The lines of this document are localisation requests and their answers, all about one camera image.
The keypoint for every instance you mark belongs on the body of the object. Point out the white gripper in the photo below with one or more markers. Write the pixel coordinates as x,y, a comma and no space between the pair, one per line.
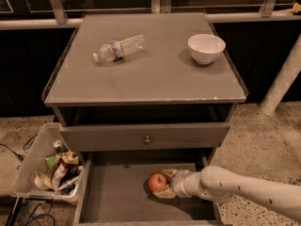
179,183

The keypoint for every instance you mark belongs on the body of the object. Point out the red apple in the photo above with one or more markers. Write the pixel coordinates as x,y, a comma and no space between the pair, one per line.
156,181

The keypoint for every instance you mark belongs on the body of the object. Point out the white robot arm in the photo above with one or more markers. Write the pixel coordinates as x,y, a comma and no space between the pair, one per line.
216,184

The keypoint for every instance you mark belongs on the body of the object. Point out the grey top drawer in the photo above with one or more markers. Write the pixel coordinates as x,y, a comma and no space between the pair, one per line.
145,136

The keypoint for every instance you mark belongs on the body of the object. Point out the open grey middle drawer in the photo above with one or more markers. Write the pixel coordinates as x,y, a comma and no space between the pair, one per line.
115,191

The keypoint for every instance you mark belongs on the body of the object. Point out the grey drawer cabinet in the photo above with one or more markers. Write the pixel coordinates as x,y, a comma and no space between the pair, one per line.
159,85

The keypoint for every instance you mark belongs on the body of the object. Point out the crumpled trash in bin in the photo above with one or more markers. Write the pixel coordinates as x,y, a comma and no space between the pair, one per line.
66,168

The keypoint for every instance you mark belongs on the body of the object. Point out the metal can in bin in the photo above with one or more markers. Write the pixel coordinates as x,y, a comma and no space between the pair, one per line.
59,146

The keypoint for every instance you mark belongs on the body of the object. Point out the clear plastic bin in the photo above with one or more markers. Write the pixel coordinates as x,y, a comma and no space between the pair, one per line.
24,185

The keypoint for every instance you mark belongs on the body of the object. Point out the white cup in bin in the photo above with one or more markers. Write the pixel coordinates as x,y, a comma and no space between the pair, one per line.
42,182

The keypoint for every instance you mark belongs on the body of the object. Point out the white ceramic bowl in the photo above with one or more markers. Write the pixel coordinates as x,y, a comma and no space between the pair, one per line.
205,48

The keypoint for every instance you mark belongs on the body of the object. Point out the clear plastic water bottle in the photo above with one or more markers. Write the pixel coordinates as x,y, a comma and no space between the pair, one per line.
119,49

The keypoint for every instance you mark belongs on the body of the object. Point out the metal railing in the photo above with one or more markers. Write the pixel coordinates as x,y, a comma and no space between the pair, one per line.
42,14

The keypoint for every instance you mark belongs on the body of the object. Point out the white slanted post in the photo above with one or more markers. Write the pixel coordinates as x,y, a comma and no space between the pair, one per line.
290,69

